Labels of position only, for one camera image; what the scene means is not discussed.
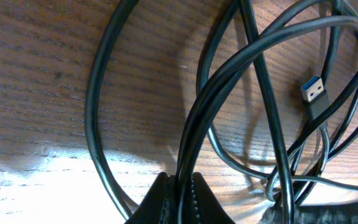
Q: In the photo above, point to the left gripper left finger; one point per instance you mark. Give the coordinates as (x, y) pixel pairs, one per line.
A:
(159, 205)

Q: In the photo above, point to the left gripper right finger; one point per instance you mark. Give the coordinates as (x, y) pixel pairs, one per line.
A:
(203, 206)

